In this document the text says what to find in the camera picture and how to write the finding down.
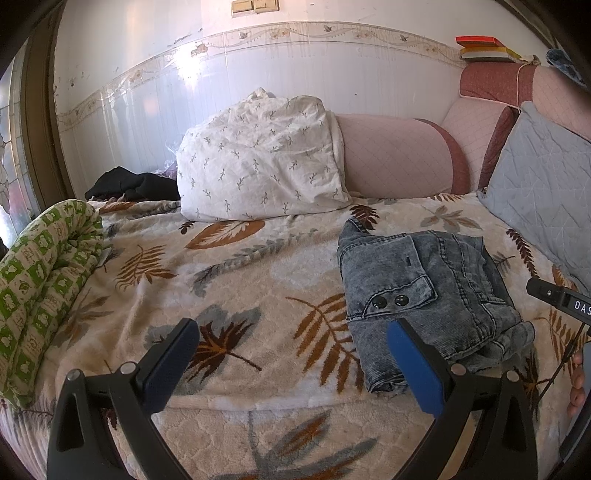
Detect grey denim pants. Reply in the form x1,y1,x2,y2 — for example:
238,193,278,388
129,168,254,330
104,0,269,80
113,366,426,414
338,217,535,393

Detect black clothing pile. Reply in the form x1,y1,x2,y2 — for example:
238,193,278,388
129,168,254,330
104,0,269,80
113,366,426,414
84,166,180,202

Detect person's right hand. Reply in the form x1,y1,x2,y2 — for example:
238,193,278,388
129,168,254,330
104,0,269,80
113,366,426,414
567,351,586,418

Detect light blue quilted pillow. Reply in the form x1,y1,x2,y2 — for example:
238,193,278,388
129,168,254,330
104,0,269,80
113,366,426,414
479,101,590,295

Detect green patterned rolled quilt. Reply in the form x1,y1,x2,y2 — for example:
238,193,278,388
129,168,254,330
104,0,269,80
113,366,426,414
0,199,103,408

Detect leaf pattern fleece blanket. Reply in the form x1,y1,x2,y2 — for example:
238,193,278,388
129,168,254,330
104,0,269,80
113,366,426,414
1,194,586,479

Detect pink padded headboard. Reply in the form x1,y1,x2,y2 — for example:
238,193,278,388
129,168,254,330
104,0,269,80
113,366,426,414
443,62,590,191

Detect pink cylindrical bolster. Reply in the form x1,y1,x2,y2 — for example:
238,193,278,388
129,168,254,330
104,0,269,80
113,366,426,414
337,114,471,199

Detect blue patterned cloth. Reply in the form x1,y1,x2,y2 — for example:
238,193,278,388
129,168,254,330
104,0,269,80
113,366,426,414
546,49,587,88

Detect stained glass window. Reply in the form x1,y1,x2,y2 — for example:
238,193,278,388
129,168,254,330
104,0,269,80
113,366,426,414
1,45,39,247

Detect red and yellow books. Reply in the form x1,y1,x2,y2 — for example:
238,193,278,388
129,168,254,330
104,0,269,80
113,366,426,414
456,35,521,62

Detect white patterned pillow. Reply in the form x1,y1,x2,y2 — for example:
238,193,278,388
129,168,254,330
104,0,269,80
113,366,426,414
176,89,352,222

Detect beige wall switch panel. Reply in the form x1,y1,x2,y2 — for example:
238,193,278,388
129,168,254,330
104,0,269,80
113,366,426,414
230,0,280,16

